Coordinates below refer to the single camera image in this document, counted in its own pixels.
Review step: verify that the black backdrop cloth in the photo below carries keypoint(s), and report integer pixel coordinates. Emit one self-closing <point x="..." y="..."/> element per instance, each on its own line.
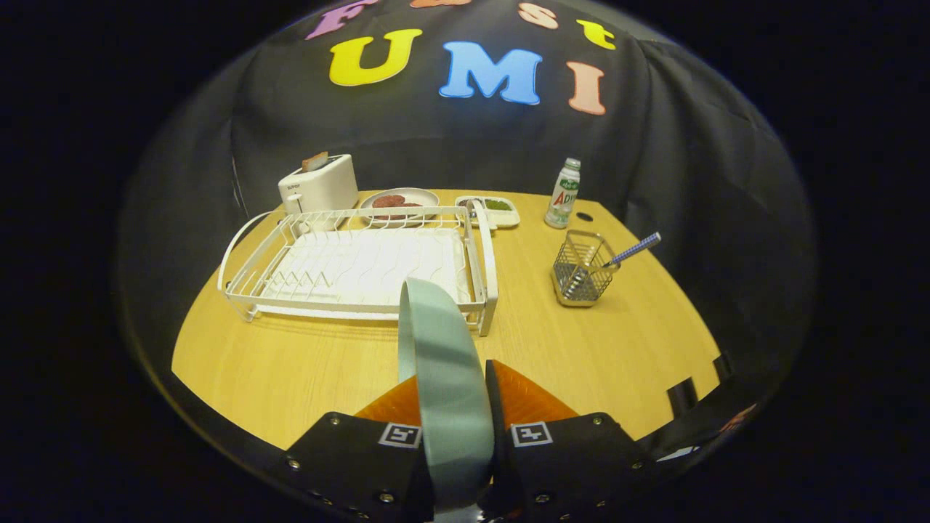
<point x="690" y="145"/>

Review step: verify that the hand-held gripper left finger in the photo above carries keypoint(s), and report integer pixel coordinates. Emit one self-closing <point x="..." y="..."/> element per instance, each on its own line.
<point x="356" y="465"/>

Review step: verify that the round white plate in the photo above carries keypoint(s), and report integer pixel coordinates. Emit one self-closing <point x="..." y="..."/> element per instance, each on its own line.
<point x="421" y="196"/>

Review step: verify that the toast bread slice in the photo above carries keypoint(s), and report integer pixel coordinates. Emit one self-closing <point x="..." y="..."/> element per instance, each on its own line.
<point x="314" y="161"/>

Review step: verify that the black table edge clamp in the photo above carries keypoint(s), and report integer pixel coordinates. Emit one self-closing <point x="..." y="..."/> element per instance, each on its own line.
<point x="683" y="396"/>
<point x="724" y="367"/>

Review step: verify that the white divided condiment dish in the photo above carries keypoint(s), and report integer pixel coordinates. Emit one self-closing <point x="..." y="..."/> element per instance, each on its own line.
<point x="501" y="214"/>

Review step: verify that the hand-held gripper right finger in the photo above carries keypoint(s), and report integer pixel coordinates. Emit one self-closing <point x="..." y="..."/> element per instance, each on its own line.
<point x="567" y="465"/>

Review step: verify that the pale green plate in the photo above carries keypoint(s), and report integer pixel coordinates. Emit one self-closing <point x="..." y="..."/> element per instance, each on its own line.
<point x="447" y="392"/>

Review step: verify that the white dish rack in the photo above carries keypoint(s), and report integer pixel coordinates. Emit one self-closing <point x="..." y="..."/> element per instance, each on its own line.
<point x="363" y="261"/>

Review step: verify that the white toaster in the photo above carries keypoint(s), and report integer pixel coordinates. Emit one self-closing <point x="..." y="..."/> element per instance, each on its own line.
<point x="323" y="187"/>

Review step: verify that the red meat patty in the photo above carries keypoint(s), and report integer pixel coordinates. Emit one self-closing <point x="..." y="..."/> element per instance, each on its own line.
<point x="403" y="212"/>
<point x="389" y="200"/>

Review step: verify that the white green label drink bottle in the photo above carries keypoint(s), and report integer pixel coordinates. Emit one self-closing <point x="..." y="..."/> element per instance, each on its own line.
<point x="563" y="200"/>

